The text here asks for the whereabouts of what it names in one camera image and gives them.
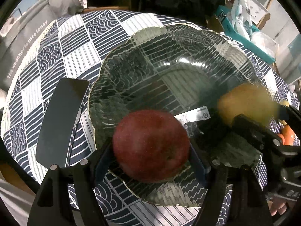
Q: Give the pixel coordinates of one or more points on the red apple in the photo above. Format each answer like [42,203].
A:
[150,146]

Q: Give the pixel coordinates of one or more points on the clear plastic bag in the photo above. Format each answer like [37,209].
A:
[263,41]

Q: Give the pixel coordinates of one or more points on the navy white patterned tablecloth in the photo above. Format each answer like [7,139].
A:
[70,40]

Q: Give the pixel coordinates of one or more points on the clear glass plate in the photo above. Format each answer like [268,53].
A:
[152,75]

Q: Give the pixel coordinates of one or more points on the grey printed bag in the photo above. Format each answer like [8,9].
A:
[23,40]

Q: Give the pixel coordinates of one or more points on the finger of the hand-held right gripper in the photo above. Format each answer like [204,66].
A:
[290,113]
[254,128]

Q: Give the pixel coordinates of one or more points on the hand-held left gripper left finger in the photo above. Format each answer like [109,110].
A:
[103,163]

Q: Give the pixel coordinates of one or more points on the teal plastic crate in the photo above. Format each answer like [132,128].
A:
[258,49]

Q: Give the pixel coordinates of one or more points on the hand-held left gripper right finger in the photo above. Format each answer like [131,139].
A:
[198,163]

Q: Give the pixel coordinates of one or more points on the white printed rice bag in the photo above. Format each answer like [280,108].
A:
[239,11]

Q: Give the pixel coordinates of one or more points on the person's right hand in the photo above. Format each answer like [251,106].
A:
[278,207]

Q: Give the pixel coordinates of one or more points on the yellow pear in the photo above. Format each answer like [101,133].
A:
[247,106]

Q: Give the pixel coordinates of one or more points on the black smartphone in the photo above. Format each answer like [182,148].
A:
[61,122]

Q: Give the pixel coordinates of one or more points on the grey crumpled clothes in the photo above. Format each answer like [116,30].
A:
[63,2]

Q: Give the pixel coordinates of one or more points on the low wooden box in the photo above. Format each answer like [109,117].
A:
[105,7]

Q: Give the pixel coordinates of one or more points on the orange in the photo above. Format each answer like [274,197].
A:
[288,134]

